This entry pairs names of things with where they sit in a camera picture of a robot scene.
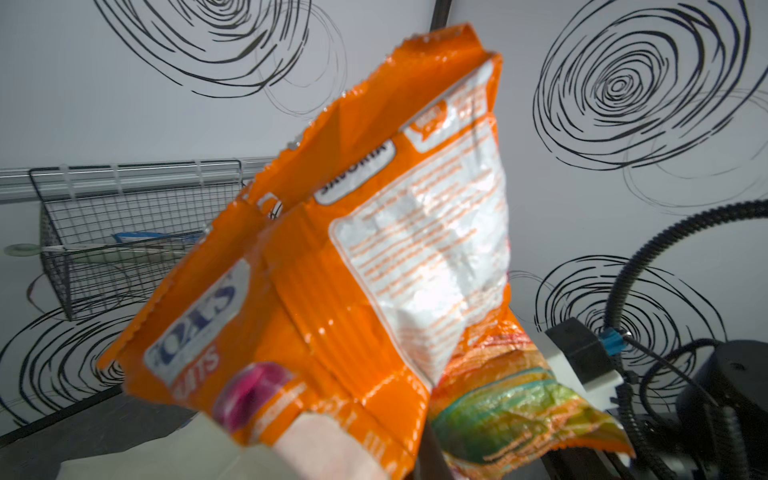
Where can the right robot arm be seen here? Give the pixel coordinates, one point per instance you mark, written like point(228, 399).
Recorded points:
point(722, 412)

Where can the black wire wall basket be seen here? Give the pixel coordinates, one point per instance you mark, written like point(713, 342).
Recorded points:
point(110, 234)

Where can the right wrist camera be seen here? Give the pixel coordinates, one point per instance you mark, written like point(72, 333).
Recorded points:
point(579, 360)

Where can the blue handled tool in basket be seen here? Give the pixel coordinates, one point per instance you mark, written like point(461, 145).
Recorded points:
point(133, 237)

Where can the blue checkered paper bag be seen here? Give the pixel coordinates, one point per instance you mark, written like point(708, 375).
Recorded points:
point(198, 450)

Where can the orange white snack bag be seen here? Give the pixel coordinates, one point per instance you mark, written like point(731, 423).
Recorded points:
point(355, 294)

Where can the green item in basket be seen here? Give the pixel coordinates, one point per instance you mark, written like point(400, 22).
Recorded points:
point(97, 254)

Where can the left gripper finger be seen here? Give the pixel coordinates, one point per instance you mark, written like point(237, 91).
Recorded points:
point(430, 464)

